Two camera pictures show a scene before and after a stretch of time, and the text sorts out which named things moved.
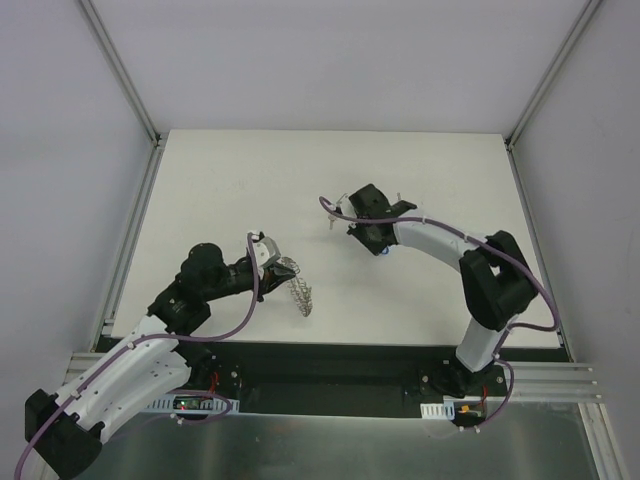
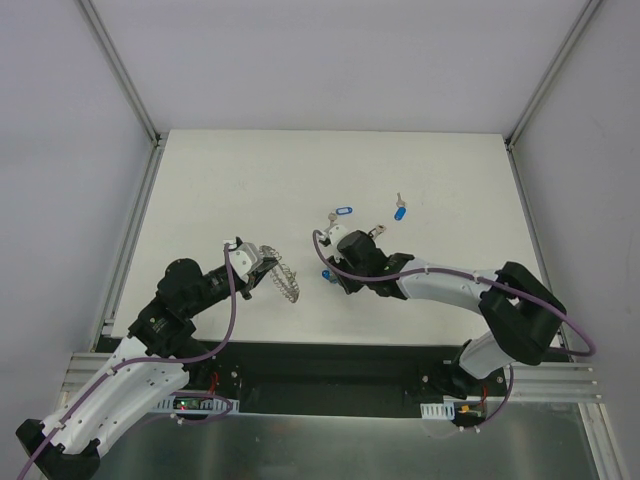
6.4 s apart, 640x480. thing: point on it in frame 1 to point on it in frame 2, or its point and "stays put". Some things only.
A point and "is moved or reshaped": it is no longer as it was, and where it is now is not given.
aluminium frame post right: x=586 y=16 stays put
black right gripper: x=360 y=232 to x=338 y=267
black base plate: x=298 y=376 stays put
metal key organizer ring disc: x=299 y=289 is moved or reshaped
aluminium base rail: x=532 y=378 stays put
